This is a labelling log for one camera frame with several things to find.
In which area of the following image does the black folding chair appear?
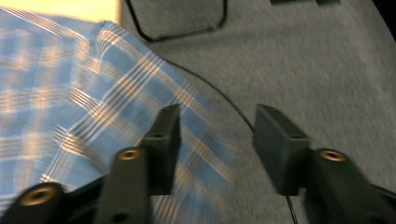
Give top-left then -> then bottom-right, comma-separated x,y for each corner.
125,0 -> 229,44

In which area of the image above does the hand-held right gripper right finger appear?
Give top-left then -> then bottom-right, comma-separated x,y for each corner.
252,104 -> 396,224

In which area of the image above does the thin black cable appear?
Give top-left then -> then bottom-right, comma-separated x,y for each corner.
164,58 -> 299,224

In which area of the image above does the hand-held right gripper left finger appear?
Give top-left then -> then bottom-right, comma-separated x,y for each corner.
92,104 -> 182,224

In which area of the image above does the blue plaid cloth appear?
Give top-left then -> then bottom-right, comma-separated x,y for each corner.
0,6 -> 239,224

